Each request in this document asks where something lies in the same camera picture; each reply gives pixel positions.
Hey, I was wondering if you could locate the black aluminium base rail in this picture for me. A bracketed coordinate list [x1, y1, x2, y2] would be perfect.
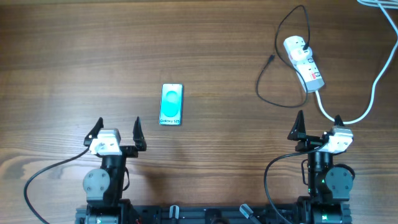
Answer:
[75, 203, 353, 224]

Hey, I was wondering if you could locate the black USB charging cable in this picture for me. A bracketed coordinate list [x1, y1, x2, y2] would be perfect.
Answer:
[256, 4, 312, 109]

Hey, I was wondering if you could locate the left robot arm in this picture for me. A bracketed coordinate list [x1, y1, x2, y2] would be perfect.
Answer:
[75, 118, 147, 224]

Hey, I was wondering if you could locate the white power strip cord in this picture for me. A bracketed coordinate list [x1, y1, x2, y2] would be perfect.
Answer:
[315, 2, 398, 125]

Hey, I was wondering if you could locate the Samsung Galaxy smartphone cyan screen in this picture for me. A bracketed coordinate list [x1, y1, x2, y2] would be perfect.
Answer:
[159, 83, 183, 126]

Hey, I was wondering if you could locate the white charger plug adapter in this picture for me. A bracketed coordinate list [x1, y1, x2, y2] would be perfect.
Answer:
[289, 47, 312, 63]

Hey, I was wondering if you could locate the white power strip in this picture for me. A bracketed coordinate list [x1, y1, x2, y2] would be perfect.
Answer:
[284, 35, 325, 93]

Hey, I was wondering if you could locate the white cables top corner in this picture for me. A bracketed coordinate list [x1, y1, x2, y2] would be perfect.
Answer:
[356, 0, 398, 9]

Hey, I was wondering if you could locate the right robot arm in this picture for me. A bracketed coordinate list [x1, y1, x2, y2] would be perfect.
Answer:
[287, 110, 355, 224]

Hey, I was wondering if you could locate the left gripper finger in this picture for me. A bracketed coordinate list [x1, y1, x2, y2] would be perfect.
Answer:
[83, 117, 104, 146]
[132, 117, 147, 151]

